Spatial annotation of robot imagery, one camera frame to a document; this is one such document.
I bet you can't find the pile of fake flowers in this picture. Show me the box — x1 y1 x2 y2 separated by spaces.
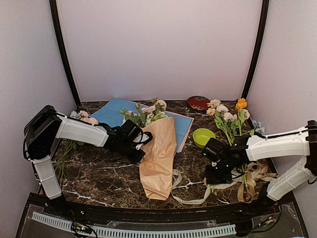
206 98 266 189
53 110 100 186

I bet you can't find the left black frame post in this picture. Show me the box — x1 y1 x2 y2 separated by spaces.
49 0 81 106

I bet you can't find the red round embroidered cushion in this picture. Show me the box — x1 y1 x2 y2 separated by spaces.
186 96 210 111

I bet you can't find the white rose fake flower stem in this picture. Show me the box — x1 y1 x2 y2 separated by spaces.
120 103 147 127

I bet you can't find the beige pink wrapping paper sheet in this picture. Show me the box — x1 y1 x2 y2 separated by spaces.
139 117 177 201

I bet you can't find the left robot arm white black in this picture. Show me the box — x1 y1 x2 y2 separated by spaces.
23 105 153 216

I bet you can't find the white slotted cable duct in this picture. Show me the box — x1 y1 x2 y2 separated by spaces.
31 212 236 238

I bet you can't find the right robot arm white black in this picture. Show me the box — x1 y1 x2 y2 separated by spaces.
202 120 317 215

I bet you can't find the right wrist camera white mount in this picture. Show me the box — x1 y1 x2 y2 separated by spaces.
201 137 231 166

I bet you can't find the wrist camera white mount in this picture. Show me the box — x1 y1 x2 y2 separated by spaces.
201 137 231 166
133 131 153 150

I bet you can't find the brown twine ribbon bundle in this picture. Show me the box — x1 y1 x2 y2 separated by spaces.
237 171 256 203

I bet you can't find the right black frame post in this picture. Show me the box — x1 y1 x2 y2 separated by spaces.
241 0 269 99

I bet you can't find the pink rose fake flower stem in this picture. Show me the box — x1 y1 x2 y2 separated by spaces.
141 98 168 125

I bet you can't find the black frame post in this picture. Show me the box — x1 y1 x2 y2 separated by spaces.
49 0 81 106
241 0 269 99

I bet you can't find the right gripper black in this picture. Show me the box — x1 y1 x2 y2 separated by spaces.
205 158 233 183

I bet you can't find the white printed ribbon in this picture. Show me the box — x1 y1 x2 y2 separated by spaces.
170 162 278 205

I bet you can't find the blue wrapping paper sheet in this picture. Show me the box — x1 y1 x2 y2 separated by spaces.
89 98 194 154

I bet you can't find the lime green bowl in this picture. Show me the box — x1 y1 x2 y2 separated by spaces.
193 128 215 148

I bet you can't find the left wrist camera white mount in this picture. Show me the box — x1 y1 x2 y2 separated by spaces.
133 131 153 150

